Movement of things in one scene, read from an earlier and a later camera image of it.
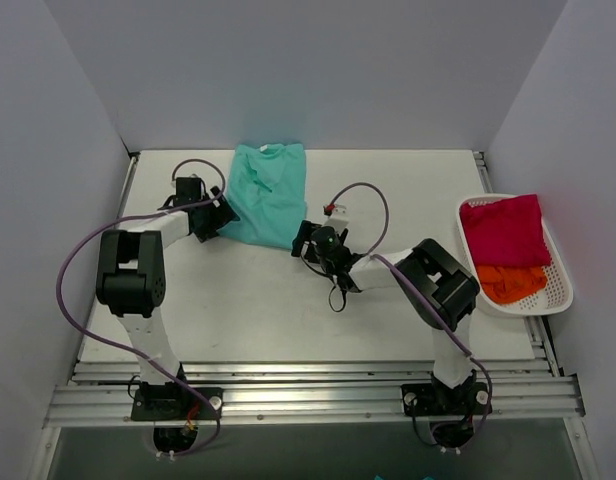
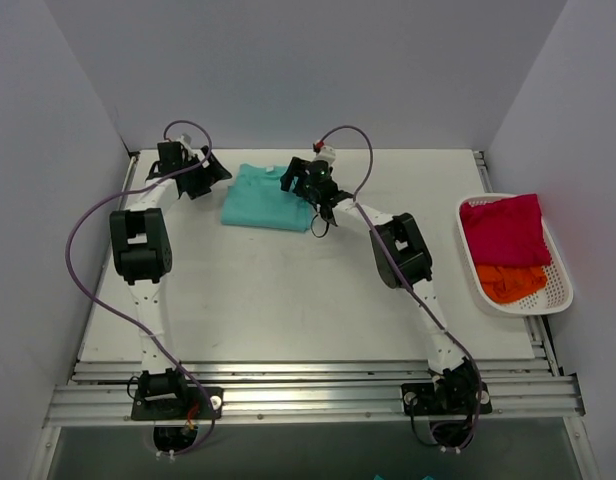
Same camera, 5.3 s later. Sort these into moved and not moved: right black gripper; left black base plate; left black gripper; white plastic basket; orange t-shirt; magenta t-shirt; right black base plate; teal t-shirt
Moved: teal t-shirt; left black gripper; right black gripper
Not moved: magenta t-shirt; left black base plate; white plastic basket; right black base plate; orange t-shirt
